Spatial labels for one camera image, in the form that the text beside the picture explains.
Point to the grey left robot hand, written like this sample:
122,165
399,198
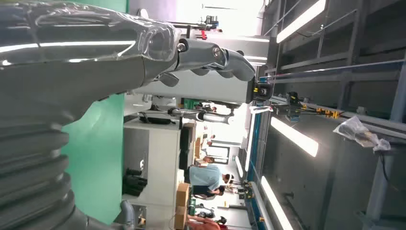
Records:
79,63

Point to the brown cardboard box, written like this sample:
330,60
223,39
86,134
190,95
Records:
183,194
180,217

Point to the standing person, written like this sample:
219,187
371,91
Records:
206,177

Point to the black sensor unit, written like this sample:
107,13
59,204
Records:
263,91

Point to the bending person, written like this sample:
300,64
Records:
203,223

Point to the ceiling light strip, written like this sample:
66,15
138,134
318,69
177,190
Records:
301,20

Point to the clear plastic bag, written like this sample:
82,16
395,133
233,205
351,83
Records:
358,131

